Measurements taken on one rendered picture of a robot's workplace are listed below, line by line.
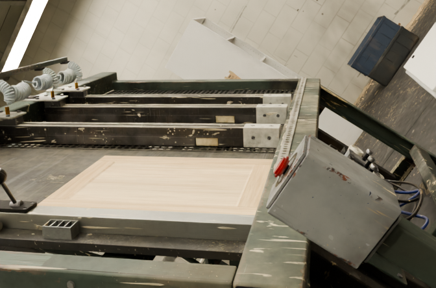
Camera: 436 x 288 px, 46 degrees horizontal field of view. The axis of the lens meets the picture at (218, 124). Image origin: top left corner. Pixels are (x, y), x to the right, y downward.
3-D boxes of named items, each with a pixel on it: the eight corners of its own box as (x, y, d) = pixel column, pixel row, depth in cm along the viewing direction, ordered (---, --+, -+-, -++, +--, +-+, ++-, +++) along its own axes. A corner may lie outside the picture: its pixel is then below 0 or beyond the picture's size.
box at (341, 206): (408, 215, 77) (304, 151, 78) (361, 274, 80) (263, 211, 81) (397, 187, 88) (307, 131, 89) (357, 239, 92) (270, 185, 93)
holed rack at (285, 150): (284, 174, 137) (284, 172, 137) (273, 173, 137) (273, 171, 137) (307, 78, 293) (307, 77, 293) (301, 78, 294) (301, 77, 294)
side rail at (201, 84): (298, 100, 289) (298, 80, 287) (114, 100, 312) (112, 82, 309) (298, 97, 297) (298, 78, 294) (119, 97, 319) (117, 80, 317)
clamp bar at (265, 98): (290, 112, 230) (289, 59, 225) (48, 111, 255) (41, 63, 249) (291, 108, 240) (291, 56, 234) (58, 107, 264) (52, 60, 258)
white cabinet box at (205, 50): (366, 126, 510) (191, 18, 519) (333, 172, 527) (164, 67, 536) (361, 113, 568) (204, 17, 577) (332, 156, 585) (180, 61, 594)
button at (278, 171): (295, 166, 83) (284, 159, 83) (281, 185, 84) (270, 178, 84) (296, 158, 86) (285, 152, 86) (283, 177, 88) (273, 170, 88)
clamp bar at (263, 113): (286, 125, 208) (285, 65, 203) (21, 122, 232) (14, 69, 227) (288, 119, 218) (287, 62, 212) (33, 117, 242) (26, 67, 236)
